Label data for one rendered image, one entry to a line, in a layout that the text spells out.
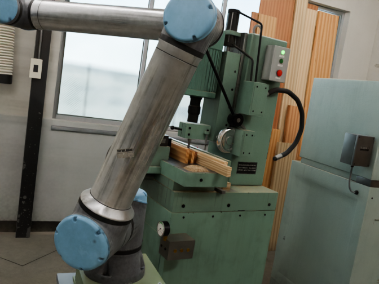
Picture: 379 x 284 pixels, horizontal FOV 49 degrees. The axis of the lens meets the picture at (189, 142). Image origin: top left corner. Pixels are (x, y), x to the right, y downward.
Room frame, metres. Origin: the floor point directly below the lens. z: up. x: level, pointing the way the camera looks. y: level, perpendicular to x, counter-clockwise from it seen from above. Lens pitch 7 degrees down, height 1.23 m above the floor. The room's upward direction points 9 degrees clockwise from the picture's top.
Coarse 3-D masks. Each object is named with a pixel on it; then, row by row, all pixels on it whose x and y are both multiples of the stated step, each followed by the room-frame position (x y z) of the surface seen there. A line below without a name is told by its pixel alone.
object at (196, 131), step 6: (180, 126) 1.92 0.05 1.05; (186, 126) 1.88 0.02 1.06; (192, 126) 1.90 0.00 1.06; (198, 126) 1.91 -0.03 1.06; (204, 126) 1.93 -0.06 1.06; (210, 126) 1.95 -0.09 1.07; (180, 132) 1.91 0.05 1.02; (186, 132) 1.88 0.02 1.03; (192, 132) 1.90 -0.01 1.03; (198, 132) 1.91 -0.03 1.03; (186, 138) 1.89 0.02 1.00; (192, 138) 1.90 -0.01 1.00; (198, 138) 1.92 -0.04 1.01; (204, 138) 1.93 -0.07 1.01
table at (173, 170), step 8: (168, 160) 1.81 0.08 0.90; (176, 160) 1.84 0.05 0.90; (152, 168) 1.76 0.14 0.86; (160, 168) 1.78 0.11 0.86; (168, 168) 1.73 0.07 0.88; (176, 168) 1.67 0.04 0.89; (168, 176) 1.72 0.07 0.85; (176, 176) 1.67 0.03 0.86; (184, 176) 1.61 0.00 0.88; (192, 176) 1.62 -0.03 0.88; (200, 176) 1.64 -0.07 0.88; (208, 176) 1.66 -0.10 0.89; (216, 176) 1.68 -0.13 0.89; (224, 176) 1.70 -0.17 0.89; (184, 184) 1.61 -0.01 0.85; (192, 184) 1.62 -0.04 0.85; (200, 184) 1.64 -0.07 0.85; (208, 184) 1.66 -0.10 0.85; (216, 184) 1.68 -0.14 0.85; (224, 184) 1.71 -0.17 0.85
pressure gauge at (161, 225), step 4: (160, 224) 1.60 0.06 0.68; (164, 224) 1.58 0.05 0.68; (168, 224) 1.59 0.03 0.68; (164, 228) 1.57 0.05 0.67; (168, 228) 1.58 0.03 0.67; (160, 232) 1.59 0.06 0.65; (164, 232) 1.57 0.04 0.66; (168, 232) 1.58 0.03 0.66; (160, 236) 1.58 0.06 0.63; (164, 236) 1.59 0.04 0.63; (164, 240) 1.60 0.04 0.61
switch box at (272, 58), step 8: (272, 48) 1.94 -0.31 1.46; (280, 48) 1.94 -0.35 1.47; (288, 48) 1.97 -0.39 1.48; (272, 56) 1.93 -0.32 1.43; (288, 56) 1.97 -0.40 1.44; (264, 64) 1.97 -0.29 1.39; (272, 64) 1.93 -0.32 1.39; (264, 72) 1.96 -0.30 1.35; (272, 72) 1.93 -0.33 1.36; (272, 80) 1.94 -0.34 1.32; (280, 80) 1.96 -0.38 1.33
